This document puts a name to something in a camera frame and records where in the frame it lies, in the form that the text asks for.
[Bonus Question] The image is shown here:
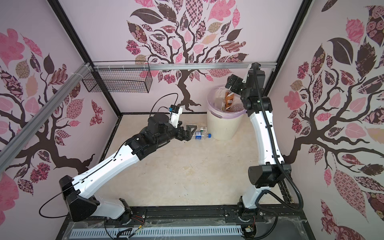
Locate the purple bin liner bag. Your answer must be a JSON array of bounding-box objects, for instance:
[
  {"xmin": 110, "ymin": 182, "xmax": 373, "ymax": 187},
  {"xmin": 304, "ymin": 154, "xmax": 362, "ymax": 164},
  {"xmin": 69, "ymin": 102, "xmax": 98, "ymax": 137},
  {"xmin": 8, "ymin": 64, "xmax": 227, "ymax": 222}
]
[{"xmin": 207, "ymin": 86, "xmax": 246, "ymax": 120}]

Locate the aluminium rail wall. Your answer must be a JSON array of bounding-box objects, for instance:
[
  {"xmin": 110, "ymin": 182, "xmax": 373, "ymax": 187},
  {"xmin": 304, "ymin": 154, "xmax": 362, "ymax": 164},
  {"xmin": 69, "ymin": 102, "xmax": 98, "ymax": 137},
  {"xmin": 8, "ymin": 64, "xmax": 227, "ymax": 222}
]
[
  {"xmin": 89, "ymin": 61, "xmax": 277, "ymax": 72},
  {"xmin": 1, "ymin": 63, "xmax": 92, "ymax": 172}
]

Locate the aluminium rail back wall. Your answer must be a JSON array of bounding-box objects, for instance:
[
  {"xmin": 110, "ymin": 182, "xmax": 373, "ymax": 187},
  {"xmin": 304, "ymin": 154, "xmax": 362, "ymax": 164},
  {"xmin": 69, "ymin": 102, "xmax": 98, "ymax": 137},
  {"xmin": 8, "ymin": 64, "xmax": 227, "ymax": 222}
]
[{"xmin": 89, "ymin": 61, "xmax": 277, "ymax": 72}]

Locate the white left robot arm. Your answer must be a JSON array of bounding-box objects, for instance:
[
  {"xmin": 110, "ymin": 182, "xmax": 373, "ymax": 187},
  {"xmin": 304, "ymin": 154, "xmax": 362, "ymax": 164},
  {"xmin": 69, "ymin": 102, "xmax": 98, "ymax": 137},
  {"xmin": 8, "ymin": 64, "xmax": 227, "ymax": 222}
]
[{"xmin": 59, "ymin": 122, "xmax": 197, "ymax": 224}]

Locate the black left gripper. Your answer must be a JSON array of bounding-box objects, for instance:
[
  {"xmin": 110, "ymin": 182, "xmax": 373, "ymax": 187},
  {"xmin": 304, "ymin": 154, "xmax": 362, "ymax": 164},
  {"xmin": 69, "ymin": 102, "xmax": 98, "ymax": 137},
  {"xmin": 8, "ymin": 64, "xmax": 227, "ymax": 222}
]
[{"xmin": 155, "ymin": 119, "xmax": 196, "ymax": 146}]

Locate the white waste bin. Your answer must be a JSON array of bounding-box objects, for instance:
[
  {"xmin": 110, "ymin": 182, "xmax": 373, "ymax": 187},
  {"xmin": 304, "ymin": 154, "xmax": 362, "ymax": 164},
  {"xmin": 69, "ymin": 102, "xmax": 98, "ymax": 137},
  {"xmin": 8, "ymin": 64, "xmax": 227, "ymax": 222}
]
[{"xmin": 207, "ymin": 109, "xmax": 243, "ymax": 141}]

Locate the aluminium rail left wall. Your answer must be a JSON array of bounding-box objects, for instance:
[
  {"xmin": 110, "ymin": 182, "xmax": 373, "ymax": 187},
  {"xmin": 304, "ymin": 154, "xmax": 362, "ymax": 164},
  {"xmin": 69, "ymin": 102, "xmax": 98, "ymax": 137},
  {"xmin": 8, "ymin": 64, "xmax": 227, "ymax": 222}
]
[{"xmin": 1, "ymin": 63, "xmax": 92, "ymax": 172}]

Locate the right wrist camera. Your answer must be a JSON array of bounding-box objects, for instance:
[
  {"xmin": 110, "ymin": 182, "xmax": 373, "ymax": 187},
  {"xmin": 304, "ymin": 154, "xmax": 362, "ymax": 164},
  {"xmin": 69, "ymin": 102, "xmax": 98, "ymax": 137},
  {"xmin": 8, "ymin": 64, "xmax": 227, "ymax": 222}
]
[{"xmin": 245, "ymin": 62, "xmax": 266, "ymax": 89}]

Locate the black base frame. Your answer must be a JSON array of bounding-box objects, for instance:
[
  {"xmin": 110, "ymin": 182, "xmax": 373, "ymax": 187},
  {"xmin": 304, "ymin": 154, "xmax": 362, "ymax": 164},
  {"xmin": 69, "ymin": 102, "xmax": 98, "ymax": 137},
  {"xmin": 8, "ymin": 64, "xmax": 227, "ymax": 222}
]
[{"xmin": 56, "ymin": 205, "xmax": 315, "ymax": 240}]

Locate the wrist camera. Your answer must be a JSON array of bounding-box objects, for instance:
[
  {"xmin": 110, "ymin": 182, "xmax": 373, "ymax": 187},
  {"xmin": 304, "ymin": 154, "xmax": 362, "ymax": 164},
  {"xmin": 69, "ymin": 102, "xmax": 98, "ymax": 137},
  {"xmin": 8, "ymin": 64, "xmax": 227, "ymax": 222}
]
[
  {"xmin": 169, "ymin": 105, "xmax": 183, "ymax": 129},
  {"xmin": 245, "ymin": 62, "xmax": 266, "ymax": 89}
]

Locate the black wire basket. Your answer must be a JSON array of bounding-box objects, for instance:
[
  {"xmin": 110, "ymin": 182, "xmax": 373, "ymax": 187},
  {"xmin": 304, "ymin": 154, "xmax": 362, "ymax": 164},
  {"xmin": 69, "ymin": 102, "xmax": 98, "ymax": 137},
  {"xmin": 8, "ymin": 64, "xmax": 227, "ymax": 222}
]
[{"xmin": 82, "ymin": 60, "xmax": 153, "ymax": 94}]

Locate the brown Nescafe bottle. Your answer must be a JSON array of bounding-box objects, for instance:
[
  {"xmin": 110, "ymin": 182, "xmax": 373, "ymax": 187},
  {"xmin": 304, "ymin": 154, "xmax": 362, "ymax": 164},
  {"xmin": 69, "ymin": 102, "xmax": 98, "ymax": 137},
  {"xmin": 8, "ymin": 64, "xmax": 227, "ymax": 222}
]
[{"xmin": 222, "ymin": 91, "xmax": 235, "ymax": 112}]

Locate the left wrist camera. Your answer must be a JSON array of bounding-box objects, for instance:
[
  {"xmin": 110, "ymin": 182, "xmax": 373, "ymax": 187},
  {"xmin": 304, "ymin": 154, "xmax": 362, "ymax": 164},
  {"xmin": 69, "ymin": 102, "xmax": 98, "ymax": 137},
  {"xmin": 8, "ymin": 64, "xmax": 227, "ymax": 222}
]
[{"xmin": 169, "ymin": 105, "xmax": 183, "ymax": 129}]

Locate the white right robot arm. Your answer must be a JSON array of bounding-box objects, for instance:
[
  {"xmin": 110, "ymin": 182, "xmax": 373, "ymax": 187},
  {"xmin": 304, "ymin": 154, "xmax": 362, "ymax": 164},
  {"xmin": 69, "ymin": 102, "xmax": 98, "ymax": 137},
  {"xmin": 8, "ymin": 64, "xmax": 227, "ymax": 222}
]
[{"xmin": 225, "ymin": 69, "xmax": 291, "ymax": 217}]

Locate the white slotted cable duct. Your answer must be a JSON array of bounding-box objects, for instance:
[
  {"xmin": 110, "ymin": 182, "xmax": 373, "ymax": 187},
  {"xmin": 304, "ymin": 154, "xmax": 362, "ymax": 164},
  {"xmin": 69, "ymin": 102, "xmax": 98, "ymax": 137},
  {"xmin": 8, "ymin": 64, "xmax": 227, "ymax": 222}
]
[{"xmin": 67, "ymin": 226, "xmax": 242, "ymax": 240}]

